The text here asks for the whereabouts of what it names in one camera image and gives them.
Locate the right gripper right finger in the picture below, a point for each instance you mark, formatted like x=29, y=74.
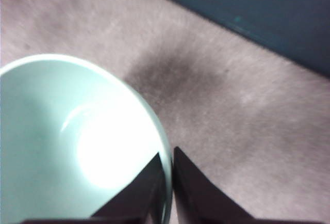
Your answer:
x=198, y=198

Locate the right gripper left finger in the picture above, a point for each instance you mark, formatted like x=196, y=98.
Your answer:
x=139, y=198

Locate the teal ceramic bowl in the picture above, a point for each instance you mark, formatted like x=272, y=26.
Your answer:
x=38, y=131

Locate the dark rectangular tray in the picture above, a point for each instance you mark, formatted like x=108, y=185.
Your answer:
x=257, y=15

